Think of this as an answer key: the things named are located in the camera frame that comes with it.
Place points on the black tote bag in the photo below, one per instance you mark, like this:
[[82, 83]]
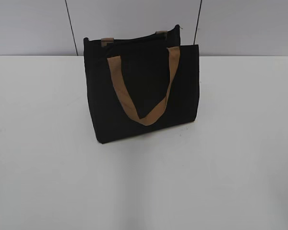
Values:
[[136, 86]]

